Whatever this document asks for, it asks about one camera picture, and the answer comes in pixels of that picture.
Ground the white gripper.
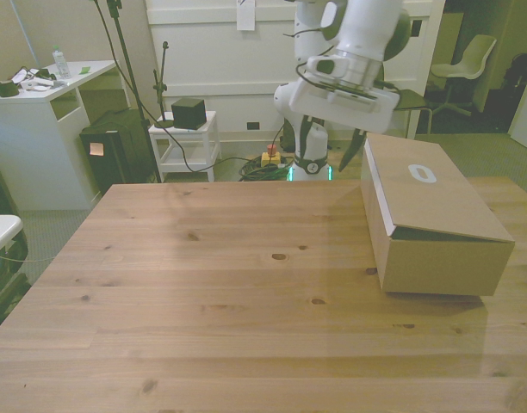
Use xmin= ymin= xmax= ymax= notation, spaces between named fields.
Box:
xmin=288 ymin=78 xmax=401 ymax=174

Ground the brown cardboard box white inside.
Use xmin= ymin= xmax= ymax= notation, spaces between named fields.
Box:
xmin=359 ymin=132 xmax=517 ymax=299

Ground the yellow emergency stop button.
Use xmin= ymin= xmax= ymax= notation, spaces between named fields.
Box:
xmin=260 ymin=144 xmax=283 ymax=170

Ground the dark green chair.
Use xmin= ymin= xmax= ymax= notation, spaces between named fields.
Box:
xmin=381 ymin=19 xmax=435 ymax=139

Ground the small white side table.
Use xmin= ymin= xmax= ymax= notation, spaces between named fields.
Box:
xmin=147 ymin=110 xmax=224 ymax=184

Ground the black cube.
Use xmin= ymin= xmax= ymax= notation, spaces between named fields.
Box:
xmin=170 ymin=97 xmax=206 ymax=131

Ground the white paper sheet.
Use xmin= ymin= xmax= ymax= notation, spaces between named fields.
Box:
xmin=236 ymin=0 xmax=257 ymax=33

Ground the white swivel chair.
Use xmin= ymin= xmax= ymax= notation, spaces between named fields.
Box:
xmin=428 ymin=34 xmax=498 ymax=118

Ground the short black microphone stand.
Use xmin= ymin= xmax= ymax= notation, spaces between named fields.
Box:
xmin=152 ymin=40 xmax=177 ymax=131

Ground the black bag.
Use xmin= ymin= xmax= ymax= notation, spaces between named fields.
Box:
xmin=501 ymin=52 xmax=527 ymax=92

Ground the black computer case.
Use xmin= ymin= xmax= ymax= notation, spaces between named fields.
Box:
xmin=78 ymin=110 xmax=156 ymax=195

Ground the tall black tripod stand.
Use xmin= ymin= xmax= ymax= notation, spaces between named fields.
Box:
xmin=88 ymin=0 xmax=164 ymax=185

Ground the clear plastic water bottle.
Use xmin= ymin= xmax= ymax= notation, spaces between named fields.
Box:
xmin=52 ymin=45 xmax=72 ymax=81

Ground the white desk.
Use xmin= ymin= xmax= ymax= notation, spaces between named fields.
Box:
xmin=0 ymin=59 xmax=132 ymax=213

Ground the white rounded table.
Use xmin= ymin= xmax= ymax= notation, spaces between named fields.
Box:
xmin=0 ymin=214 xmax=24 ymax=262

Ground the black office chair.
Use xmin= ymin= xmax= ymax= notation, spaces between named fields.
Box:
xmin=0 ymin=153 xmax=33 ymax=315

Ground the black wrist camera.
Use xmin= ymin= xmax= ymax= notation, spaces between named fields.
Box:
xmin=317 ymin=79 xmax=383 ymax=103

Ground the bundle of black cables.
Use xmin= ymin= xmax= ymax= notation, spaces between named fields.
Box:
xmin=238 ymin=155 xmax=295 ymax=182

